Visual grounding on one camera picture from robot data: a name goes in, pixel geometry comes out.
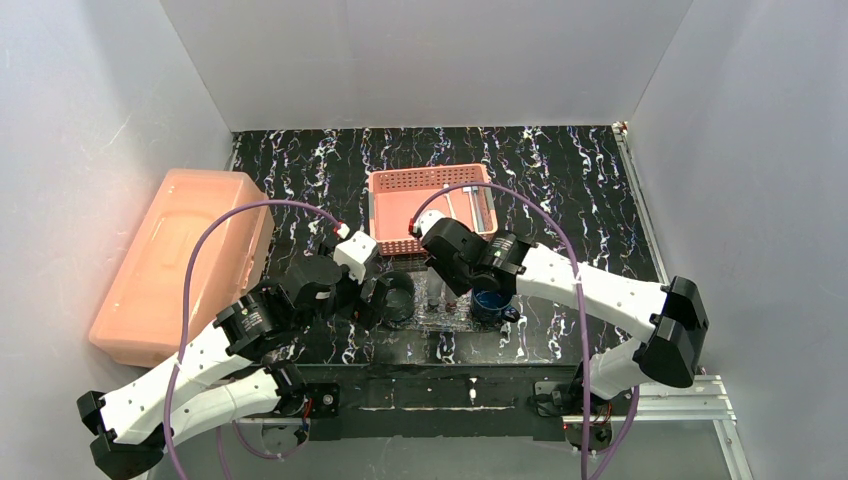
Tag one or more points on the pink perforated plastic basket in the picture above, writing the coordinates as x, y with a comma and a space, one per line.
395, 195

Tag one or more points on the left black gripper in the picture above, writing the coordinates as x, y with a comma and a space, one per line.
366, 299

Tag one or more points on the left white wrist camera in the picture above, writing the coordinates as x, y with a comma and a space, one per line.
355, 250

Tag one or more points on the grey toothbrush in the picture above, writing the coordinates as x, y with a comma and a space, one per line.
483, 210

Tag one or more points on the white toothbrush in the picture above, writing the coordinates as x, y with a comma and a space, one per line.
447, 196

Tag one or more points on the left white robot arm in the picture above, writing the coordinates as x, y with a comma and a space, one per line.
220, 376

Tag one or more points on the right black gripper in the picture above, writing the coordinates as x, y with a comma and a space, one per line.
460, 285

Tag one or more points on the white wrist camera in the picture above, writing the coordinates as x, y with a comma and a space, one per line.
425, 222
355, 250

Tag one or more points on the dark blue mug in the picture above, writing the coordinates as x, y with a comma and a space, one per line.
492, 308

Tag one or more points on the clear textured acrylic holder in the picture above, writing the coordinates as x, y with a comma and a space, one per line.
439, 318

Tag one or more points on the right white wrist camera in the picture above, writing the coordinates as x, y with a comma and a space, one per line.
425, 222

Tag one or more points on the aluminium frame rail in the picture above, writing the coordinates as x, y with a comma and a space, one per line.
682, 397

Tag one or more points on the clear textured oval tray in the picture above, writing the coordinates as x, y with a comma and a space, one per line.
470, 326

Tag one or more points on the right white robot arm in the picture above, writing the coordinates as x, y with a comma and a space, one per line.
666, 323

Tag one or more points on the dark green mug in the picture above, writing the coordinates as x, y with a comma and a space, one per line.
400, 298

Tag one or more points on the white toothpaste tube blue cap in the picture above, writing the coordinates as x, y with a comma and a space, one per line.
434, 289

